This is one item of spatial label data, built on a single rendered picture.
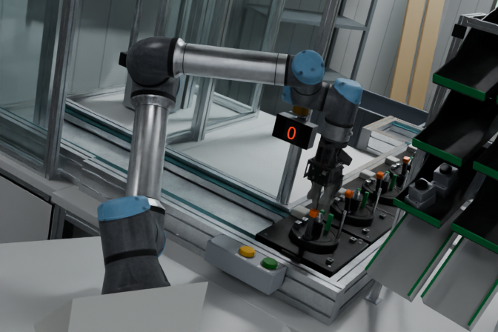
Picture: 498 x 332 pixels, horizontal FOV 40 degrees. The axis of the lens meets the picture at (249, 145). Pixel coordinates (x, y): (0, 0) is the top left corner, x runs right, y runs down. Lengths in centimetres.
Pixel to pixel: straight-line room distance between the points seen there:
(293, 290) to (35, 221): 90
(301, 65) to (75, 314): 73
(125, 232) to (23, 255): 42
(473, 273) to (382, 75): 489
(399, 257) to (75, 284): 81
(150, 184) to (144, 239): 21
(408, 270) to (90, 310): 82
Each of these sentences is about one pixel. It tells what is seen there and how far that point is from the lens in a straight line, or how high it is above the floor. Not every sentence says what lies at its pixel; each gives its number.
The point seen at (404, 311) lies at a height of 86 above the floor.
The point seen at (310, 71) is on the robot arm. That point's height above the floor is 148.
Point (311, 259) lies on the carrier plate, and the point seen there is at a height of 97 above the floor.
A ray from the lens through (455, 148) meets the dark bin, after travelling 169.
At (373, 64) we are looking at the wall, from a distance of 647.
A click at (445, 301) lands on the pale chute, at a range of 178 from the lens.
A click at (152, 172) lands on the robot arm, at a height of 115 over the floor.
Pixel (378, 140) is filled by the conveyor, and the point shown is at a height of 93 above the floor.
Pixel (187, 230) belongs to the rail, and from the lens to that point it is 195.
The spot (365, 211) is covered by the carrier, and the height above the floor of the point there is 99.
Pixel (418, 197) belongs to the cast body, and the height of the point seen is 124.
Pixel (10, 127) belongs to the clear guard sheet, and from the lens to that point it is 235.
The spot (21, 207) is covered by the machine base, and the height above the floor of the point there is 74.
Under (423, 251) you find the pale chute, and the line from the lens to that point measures 182.
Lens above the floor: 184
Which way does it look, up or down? 20 degrees down
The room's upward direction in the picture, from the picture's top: 13 degrees clockwise
